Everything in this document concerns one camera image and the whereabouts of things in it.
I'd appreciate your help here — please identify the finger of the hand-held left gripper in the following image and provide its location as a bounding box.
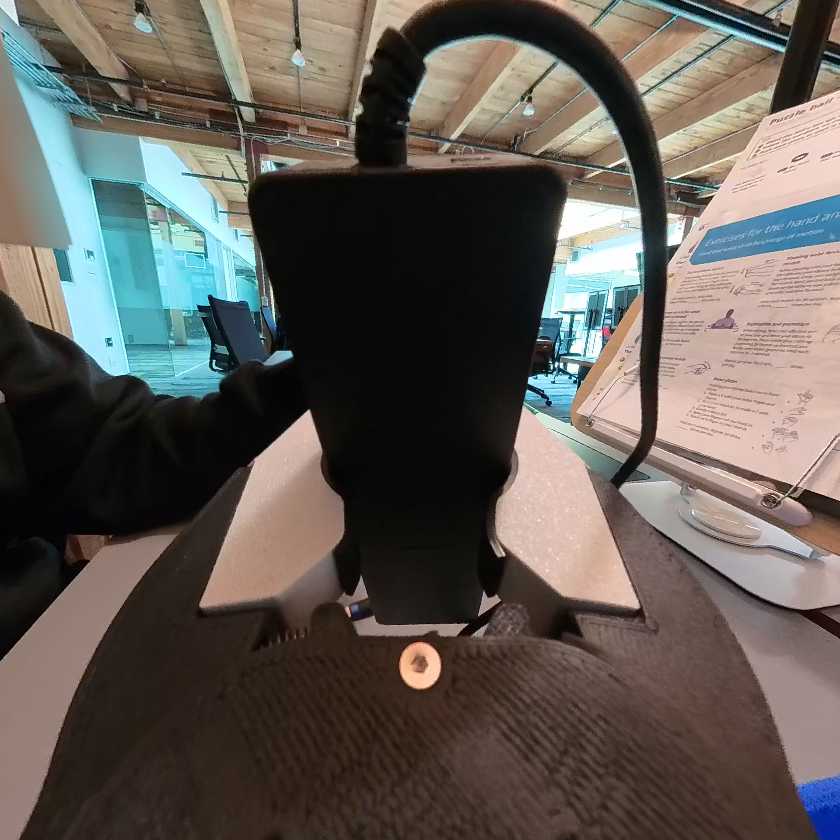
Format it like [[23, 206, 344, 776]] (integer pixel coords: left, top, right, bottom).
[[476, 408, 642, 634], [199, 412, 363, 618]]

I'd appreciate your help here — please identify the thick black hub cable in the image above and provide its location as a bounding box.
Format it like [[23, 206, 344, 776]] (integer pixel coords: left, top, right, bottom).
[[354, 0, 669, 490]]

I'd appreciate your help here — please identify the person's left forearm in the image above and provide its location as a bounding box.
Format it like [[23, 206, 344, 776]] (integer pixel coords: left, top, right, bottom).
[[0, 289, 311, 546]]

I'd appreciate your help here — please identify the white round stand base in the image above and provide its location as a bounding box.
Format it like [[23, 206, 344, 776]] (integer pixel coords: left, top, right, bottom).
[[679, 482, 821, 560]]

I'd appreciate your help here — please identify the black office chair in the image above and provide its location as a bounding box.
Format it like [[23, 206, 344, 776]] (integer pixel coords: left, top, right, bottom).
[[197, 295, 271, 376], [525, 318, 567, 408]]

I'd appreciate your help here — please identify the white flat board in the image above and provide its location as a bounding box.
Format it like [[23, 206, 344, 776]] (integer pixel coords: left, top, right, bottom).
[[620, 479, 840, 611]]

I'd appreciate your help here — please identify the person's dark torso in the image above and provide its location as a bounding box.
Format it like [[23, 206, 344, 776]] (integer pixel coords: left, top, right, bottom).
[[0, 535, 70, 660]]

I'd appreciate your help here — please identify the printed exercise sheet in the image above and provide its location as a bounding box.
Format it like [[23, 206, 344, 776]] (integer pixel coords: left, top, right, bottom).
[[594, 92, 840, 500]]

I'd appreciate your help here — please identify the white document stand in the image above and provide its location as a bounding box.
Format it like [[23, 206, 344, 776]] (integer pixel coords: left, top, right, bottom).
[[570, 295, 840, 559]]

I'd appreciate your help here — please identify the blue plastic bin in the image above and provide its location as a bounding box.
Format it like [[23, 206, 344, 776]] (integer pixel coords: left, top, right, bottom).
[[796, 774, 840, 840]]

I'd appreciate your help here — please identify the white panel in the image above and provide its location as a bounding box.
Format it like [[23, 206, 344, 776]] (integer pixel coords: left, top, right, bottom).
[[0, 36, 72, 249]]

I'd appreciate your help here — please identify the black post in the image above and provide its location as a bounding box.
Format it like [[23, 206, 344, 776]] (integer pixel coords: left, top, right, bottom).
[[771, 0, 837, 114]]

